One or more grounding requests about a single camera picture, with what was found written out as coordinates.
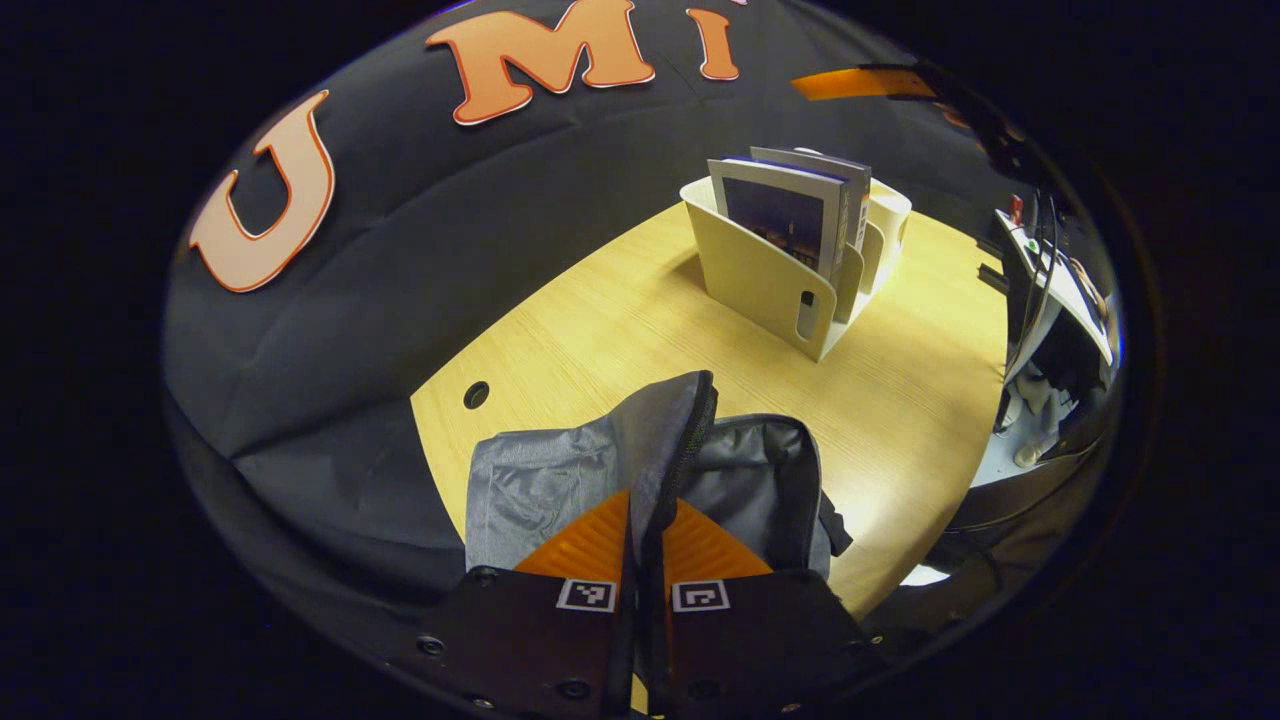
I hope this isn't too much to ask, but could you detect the grey cover book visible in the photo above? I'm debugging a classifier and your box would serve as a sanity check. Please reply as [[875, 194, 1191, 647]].
[[750, 146, 873, 256]]

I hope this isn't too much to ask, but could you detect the black backdrop cloth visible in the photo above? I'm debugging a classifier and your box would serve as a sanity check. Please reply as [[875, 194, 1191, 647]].
[[160, 0, 1011, 641]]

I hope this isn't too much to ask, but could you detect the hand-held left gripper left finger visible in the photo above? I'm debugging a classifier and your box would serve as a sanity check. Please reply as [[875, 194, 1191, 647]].
[[415, 488, 636, 716]]

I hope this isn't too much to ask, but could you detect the white bookshelf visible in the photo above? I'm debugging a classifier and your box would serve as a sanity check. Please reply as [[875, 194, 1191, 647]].
[[680, 175, 913, 363]]

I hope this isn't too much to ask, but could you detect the white side desk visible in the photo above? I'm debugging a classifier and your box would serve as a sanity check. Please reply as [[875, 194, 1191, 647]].
[[995, 190, 1119, 371]]

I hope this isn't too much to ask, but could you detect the grey schoolbag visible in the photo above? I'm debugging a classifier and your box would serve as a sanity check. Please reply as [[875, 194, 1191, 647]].
[[465, 370, 854, 601]]

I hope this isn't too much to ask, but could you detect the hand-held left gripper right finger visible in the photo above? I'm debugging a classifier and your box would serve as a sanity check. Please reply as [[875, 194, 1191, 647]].
[[640, 498, 881, 716]]

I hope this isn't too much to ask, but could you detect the blue cover book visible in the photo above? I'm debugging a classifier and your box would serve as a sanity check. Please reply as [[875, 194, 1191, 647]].
[[707, 155, 851, 286]]

